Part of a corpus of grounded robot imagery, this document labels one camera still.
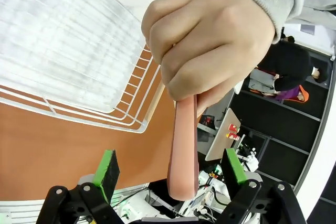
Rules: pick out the seated person in black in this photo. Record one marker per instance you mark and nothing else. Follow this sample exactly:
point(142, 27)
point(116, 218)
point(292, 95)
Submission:
point(288, 66)

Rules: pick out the beige small side table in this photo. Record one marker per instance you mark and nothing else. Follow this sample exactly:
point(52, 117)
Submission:
point(223, 137)

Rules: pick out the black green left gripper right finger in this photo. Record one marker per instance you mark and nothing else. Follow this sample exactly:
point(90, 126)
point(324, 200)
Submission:
point(235, 169)

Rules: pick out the red paper cup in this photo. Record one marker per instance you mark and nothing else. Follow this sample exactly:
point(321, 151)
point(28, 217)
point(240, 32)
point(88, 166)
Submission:
point(233, 128)
point(233, 136)

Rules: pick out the orange garment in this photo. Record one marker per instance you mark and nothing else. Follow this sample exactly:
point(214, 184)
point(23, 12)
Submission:
point(304, 95)

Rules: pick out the person's bare hand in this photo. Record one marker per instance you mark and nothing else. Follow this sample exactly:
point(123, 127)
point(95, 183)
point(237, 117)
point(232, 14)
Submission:
point(210, 37)

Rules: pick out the translucent white ribbed tray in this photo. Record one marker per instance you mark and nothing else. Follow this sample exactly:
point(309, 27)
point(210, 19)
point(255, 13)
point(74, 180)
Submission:
point(65, 37)

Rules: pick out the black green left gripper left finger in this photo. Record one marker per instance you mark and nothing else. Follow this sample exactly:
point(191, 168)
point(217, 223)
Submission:
point(105, 171)

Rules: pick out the purple garment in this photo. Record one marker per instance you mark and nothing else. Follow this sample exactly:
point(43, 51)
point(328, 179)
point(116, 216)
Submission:
point(287, 94)

